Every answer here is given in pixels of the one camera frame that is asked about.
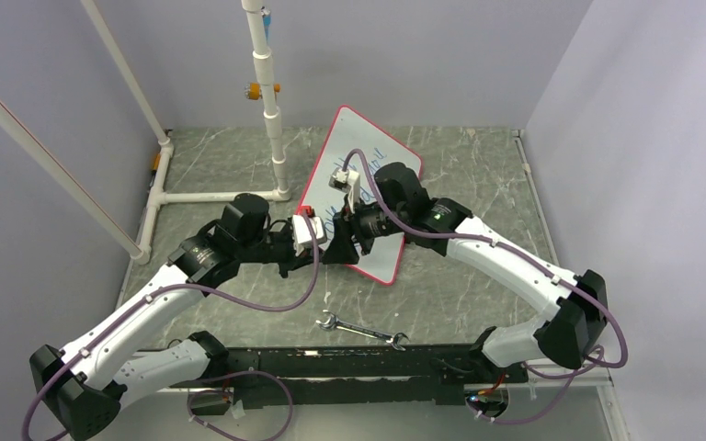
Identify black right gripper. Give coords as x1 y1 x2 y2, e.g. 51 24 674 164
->
321 194 409 266

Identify pink-framed whiteboard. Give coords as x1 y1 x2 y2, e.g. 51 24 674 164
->
299 106 423 286

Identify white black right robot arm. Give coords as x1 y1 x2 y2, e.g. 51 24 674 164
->
322 163 607 381

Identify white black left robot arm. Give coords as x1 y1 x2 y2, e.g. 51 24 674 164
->
20 193 326 440

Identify silver double open-end wrench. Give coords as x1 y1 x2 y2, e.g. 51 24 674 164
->
315 310 409 351

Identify orange pipe valve fitting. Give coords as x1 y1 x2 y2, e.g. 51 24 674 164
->
244 83 281 100

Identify diagonal white pipe red stripe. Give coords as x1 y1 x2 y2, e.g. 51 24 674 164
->
0 99 149 264

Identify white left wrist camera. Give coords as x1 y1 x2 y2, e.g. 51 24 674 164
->
290 205 328 256

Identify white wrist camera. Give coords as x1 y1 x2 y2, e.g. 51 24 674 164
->
329 167 361 212
290 205 328 256

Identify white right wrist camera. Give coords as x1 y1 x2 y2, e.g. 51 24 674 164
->
329 167 361 212

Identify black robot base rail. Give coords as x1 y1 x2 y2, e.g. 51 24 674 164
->
166 340 530 409

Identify white PVC pipe frame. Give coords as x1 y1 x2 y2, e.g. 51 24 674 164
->
81 1 291 259

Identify aluminium extrusion frame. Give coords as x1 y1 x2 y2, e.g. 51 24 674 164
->
511 130 596 427

